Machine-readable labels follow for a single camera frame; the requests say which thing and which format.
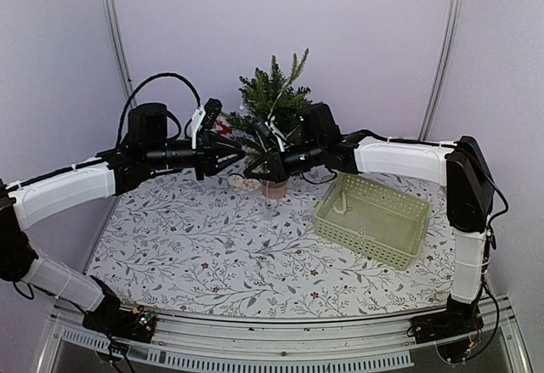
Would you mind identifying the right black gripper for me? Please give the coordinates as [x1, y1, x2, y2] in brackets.
[245, 138, 324, 184]

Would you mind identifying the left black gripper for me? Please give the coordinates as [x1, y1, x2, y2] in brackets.
[145, 132, 247, 181]

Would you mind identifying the red berry ornament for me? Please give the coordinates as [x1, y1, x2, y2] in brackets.
[215, 120, 232, 136]

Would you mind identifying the wooden heart ornament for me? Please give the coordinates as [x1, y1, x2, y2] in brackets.
[228, 173, 261, 193]

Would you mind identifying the small green christmas tree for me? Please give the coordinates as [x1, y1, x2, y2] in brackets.
[221, 49, 312, 172]

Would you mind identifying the white candy cane ornament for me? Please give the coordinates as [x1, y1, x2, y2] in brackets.
[332, 192, 353, 216]

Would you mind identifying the pale green plastic basket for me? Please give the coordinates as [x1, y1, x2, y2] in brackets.
[314, 173, 432, 271]

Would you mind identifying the white ball light garland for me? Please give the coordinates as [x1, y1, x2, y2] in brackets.
[237, 68, 304, 151]

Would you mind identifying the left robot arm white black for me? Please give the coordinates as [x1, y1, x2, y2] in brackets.
[1, 99, 244, 334]

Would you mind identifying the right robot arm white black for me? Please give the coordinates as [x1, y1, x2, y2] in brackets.
[245, 103, 497, 336]

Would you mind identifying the floral white tablecloth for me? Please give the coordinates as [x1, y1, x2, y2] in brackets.
[87, 169, 454, 318]

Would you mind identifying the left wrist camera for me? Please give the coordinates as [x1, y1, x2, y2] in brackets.
[190, 98, 222, 150]

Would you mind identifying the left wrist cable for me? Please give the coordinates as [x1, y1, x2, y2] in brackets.
[116, 73, 201, 144]

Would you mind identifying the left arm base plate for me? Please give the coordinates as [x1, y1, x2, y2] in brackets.
[82, 305, 156, 343]

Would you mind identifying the front aluminium rail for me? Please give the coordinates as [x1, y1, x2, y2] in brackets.
[37, 296, 534, 372]

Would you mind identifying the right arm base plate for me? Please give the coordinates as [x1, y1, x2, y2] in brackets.
[406, 311, 484, 344]

